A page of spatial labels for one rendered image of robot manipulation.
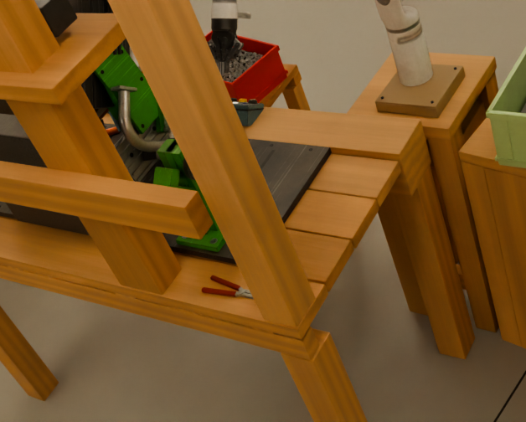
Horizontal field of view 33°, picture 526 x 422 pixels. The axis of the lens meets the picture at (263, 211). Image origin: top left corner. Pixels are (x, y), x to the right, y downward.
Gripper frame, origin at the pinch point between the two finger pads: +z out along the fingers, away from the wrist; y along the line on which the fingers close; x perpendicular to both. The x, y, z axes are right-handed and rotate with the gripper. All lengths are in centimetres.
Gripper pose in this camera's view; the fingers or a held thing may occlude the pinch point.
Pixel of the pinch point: (224, 68)
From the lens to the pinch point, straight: 262.5
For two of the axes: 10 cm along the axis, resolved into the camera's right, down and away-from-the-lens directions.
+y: 8.2, 1.2, -5.6
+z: -0.1, 9.8, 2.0
